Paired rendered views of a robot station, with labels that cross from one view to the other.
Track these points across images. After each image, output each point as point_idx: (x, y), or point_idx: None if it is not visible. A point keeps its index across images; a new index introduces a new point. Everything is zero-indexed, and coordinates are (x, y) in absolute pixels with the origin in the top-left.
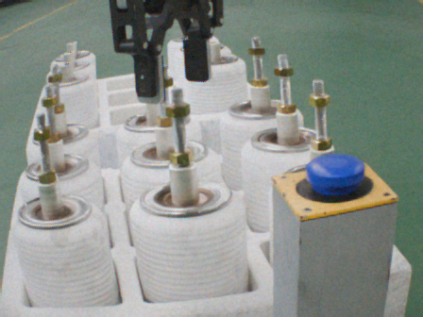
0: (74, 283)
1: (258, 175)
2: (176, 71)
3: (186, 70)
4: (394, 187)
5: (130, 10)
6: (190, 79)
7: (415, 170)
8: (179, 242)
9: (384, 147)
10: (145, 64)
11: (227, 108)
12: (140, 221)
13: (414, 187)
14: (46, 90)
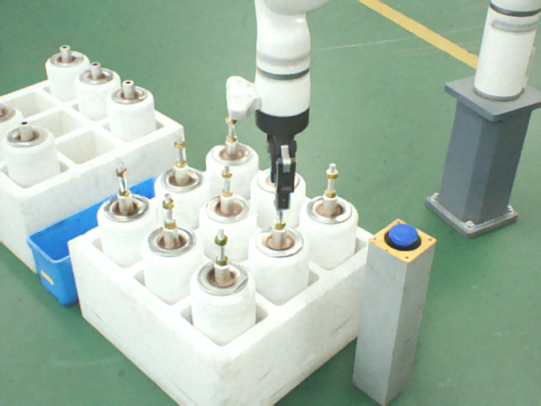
0: (249, 314)
1: (274, 206)
2: (80, 99)
3: (271, 177)
4: (245, 144)
5: (292, 174)
6: (273, 182)
7: (253, 123)
8: (294, 268)
9: (208, 105)
10: (287, 194)
11: (148, 130)
12: (270, 263)
13: (263, 141)
14: (168, 198)
